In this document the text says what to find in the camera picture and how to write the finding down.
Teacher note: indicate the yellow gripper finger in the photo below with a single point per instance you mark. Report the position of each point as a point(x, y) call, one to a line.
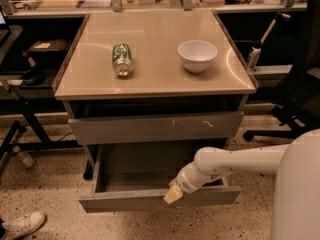
point(173, 194)

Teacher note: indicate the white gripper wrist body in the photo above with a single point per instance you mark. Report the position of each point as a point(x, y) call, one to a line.
point(183, 183)

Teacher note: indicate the grey drawer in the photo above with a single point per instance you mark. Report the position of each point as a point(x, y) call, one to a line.
point(152, 128)
point(136, 177)

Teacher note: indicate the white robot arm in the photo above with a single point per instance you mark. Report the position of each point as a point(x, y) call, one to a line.
point(296, 167)

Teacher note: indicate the grey top drawer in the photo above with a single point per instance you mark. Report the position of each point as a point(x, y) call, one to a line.
point(152, 128)

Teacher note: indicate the grey drawer cabinet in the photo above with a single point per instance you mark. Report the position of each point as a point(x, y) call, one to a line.
point(159, 84)

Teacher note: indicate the white bowl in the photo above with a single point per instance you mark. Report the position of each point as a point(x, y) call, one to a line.
point(196, 55)

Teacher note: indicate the black office chair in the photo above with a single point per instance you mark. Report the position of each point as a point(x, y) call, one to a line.
point(297, 95)

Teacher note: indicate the green soda can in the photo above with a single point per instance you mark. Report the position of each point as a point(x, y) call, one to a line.
point(122, 60)

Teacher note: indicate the white handheld tool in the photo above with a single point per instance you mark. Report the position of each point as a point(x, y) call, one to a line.
point(255, 50)

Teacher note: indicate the plastic water bottle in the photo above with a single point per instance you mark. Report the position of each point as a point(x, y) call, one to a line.
point(25, 158)

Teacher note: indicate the white sneaker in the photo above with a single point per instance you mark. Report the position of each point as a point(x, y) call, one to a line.
point(22, 226)

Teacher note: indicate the black box with label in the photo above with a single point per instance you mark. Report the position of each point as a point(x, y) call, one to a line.
point(49, 50)

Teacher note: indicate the black side desk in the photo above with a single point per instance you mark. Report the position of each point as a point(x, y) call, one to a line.
point(29, 107)

